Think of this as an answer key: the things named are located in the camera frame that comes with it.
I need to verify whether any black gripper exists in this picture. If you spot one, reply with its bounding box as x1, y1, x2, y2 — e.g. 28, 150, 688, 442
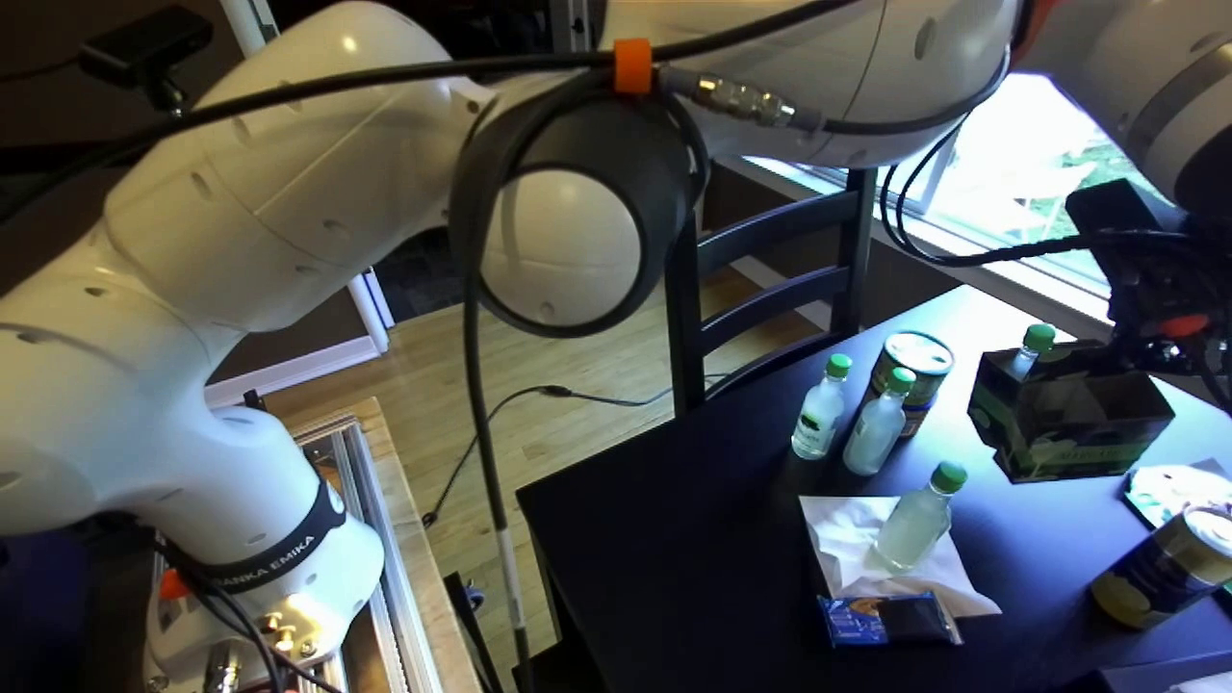
1066, 177, 1232, 406

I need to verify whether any green-capped bottle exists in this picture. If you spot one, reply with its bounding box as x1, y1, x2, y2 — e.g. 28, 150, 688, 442
1011, 322, 1055, 381

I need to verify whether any green cardboard bottle carrier box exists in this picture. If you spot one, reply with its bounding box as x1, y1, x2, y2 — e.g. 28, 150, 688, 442
966, 341, 1173, 482

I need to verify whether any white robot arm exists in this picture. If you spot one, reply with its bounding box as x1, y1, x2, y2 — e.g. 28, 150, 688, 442
0, 0, 1232, 660

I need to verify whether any metal tin can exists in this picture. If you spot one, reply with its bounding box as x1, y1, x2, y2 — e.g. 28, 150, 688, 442
871, 329, 956, 438

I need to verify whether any yellow labelled can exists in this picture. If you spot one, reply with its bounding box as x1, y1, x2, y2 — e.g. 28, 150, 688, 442
1091, 508, 1232, 631

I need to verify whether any clear bottle green cap middle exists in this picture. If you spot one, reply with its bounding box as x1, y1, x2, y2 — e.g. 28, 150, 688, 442
844, 364, 916, 478

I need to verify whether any lying clear bottle green cap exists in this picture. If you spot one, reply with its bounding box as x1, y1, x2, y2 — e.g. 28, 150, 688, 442
874, 460, 966, 569

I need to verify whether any clear bottle green cap left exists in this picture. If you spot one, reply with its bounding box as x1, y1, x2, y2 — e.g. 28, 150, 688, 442
788, 352, 851, 460

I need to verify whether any white paper napkin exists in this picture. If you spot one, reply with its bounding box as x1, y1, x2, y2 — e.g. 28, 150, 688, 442
795, 495, 1002, 619

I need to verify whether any blue snack packet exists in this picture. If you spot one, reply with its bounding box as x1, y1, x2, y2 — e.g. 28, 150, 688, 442
816, 594, 962, 645

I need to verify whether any dark wooden chair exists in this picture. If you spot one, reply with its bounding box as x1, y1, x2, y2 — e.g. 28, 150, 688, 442
665, 169, 878, 414

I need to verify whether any black robot cable orange clip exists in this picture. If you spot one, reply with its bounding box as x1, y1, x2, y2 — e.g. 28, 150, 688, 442
0, 0, 1232, 693

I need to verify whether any black floor cable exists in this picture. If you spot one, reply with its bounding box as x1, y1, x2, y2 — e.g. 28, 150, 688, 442
418, 381, 679, 531

